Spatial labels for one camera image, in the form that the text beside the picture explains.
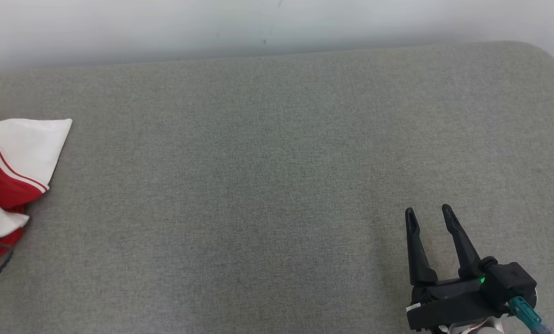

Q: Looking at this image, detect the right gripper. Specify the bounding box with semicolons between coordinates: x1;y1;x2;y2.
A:
405;204;510;332

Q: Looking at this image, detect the red white striped garment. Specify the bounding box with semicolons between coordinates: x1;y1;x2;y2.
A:
0;114;73;270

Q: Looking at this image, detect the teal connector cable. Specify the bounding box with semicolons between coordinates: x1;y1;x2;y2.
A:
508;297;552;334

